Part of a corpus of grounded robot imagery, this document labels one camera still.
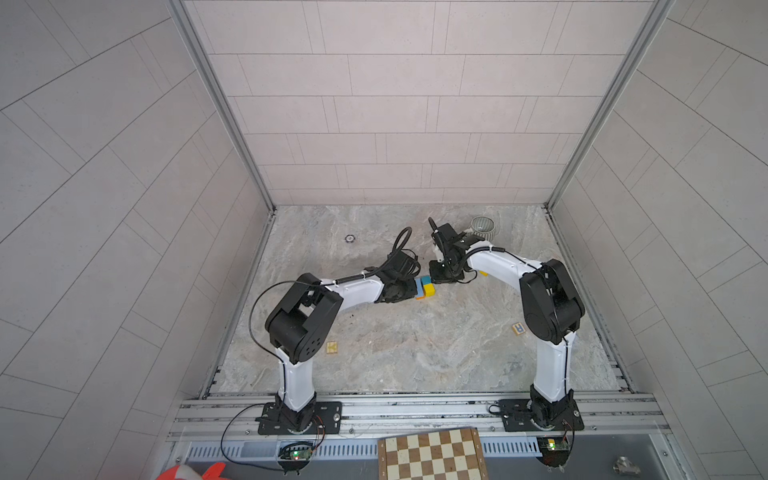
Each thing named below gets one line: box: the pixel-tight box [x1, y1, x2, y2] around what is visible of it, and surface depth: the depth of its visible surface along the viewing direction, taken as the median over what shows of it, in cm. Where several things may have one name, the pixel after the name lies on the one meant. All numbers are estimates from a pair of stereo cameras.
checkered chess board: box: [378, 426, 489, 480], surface depth 65 cm
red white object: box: [157, 463, 227, 480], surface depth 61 cm
